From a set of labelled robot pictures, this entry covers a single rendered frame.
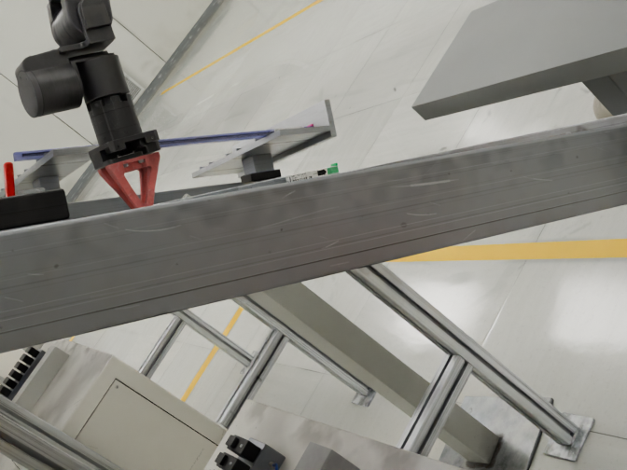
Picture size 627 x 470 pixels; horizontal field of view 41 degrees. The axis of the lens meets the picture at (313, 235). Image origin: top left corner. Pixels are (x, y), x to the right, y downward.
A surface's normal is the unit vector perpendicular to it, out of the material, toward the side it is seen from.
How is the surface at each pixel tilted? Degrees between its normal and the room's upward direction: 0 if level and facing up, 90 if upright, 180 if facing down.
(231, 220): 90
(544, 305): 0
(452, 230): 90
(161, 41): 90
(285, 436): 0
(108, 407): 90
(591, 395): 0
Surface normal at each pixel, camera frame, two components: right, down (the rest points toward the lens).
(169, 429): 0.47, -0.04
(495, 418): -0.72, -0.59
